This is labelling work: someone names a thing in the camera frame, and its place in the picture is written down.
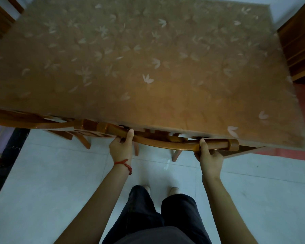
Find person's right hand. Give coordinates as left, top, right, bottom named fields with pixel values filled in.
left=194, top=139, right=224, bottom=179

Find person's left hand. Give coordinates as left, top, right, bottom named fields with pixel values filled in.
left=109, top=129, right=135, bottom=165

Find wooden chair with curved backrest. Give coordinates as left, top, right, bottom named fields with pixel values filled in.
left=96, top=122, right=240, bottom=162
left=0, top=108, right=113, bottom=150

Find person's right forearm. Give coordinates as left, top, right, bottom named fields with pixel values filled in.
left=202, top=175, right=259, bottom=244

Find person's left forearm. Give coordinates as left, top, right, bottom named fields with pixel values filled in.
left=53, top=161, right=131, bottom=244

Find dark trousers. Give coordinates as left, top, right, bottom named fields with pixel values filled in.
left=102, top=185, right=213, bottom=244

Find grey shirt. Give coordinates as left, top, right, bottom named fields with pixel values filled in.
left=114, top=226, right=191, bottom=244

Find red string bracelet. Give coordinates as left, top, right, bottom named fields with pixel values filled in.
left=114, top=159, right=133, bottom=176

